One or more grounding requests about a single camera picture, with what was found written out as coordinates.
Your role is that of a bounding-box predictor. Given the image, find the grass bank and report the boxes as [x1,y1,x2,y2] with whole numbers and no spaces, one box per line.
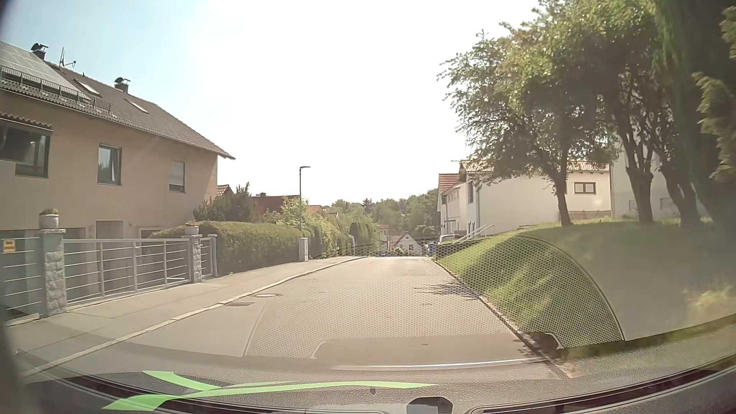
[434,218,736,352]

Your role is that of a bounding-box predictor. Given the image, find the lamp post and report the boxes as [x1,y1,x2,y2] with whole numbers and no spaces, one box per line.
[297,166,311,262]

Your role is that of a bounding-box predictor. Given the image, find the beige house with dark roof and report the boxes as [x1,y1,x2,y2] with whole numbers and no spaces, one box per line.
[0,39,235,241]

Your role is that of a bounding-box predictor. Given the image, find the grey asphalt road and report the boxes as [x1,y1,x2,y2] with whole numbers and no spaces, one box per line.
[34,256,576,383]

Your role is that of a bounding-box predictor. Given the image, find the metal railing fence, stone posts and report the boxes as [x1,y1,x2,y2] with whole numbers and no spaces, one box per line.
[0,208,219,323]

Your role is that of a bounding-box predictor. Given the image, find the large leafy tree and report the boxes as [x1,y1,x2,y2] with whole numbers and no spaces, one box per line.
[438,23,619,227]
[535,0,708,228]

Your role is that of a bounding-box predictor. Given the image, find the red-roofed building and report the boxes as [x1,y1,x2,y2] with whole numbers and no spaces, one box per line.
[216,184,301,218]

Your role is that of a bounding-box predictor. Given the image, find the trimmed green hedge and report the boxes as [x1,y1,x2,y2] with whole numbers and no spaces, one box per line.
[148,221,306,276]

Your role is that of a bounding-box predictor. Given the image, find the row of bushes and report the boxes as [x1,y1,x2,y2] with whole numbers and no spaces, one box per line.
[261,197,380,258]

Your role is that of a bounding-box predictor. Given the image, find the small white gabled house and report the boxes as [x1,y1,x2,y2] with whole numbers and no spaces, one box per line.
[392,232,424,256]

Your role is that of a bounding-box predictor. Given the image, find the car's own bonnet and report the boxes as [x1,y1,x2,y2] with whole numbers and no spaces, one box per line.
[11,325,736,414]

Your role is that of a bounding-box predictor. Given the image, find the white house with red roof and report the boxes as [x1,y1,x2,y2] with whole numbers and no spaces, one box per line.
[436,159,613,237]

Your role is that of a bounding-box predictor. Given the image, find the metal handrail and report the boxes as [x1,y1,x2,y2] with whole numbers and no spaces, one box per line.
[453,223,495,243]

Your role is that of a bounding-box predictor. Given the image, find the dark conifer tree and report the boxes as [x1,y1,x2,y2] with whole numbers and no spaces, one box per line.
[652,0,736,231]

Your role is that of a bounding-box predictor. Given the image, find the white building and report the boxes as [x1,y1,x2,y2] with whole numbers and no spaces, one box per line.
[609,146,708,220]

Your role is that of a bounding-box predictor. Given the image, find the grey paved pavement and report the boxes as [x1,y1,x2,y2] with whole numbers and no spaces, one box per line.
[6,256,366,377]

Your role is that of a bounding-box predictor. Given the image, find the wood of trees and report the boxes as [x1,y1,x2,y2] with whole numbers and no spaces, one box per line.
[325,189,440,239]

